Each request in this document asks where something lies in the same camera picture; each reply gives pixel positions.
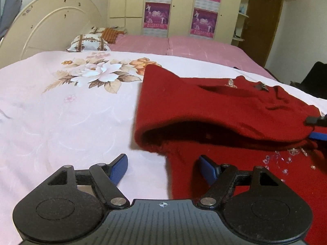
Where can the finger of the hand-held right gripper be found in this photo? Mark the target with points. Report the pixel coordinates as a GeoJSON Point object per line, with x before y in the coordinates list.
{"type": "Point", "coordinates": [318, 136]}
{"type": "Point", "coordinates": [316, 120]}

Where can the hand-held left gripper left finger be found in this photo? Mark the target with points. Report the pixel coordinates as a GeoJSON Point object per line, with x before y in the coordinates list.
{"type": "Point", "coordinates": [119, 168]}

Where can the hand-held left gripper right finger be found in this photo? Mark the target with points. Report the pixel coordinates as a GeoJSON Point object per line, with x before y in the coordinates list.
{"type": "Point", "coordinates": [207, 169]}

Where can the red knit sweater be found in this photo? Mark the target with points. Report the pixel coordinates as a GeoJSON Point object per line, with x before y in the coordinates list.
{"type": "Point", "coordinates": [194, 102]}

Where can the dark object beside bed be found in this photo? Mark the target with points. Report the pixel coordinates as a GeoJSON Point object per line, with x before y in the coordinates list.
{"type": "Point", "coordinates": [315, 79]}

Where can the floral white bed sheet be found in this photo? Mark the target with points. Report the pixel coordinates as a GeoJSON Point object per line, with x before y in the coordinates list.
{"type": "Point", "coordinates": [63, 117]}

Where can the brown wooden door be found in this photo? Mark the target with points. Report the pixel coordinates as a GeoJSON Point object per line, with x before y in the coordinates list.
{"type": "Point", "coordinates": [263, 23]}

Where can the pink bed sheet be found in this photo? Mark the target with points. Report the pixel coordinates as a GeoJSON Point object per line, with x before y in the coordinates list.
{"type": "Point", "coordinates": [194, 47]}

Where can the white brown patterned pillow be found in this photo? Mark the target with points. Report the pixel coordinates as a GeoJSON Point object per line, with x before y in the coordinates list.
{"type": "Point", "coordinates": [96, 30]}
{"type": "Point", "coordinates": [88, 43]}

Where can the orange checked pillow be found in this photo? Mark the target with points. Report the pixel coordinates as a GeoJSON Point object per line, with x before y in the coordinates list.
{"type": "Point", "coordinates": [112, 34]}

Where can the cream corner shelf unit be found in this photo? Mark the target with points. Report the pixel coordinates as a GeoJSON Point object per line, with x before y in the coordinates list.
{"type": "Point", "coordinates": [241, 10]}

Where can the cream curved headboard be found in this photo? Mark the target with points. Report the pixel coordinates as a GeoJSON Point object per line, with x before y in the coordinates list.
{"type": "Point", "coordinates": [51, 28]}

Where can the cream wardrobe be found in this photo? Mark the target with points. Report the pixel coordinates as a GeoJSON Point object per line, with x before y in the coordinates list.
{"type": "Point", "coordinates": [181, 10]}

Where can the grey hanging clothing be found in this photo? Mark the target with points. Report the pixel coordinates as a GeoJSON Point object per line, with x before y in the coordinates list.
{"type": "Point", "coordinates": [11, 2]}

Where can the purple wall poster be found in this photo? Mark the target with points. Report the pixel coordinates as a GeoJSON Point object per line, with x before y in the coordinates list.
{"type": "Point", "coordinates": [157, 15]}
{"type": "Point", "coordinates": [205, 21]}

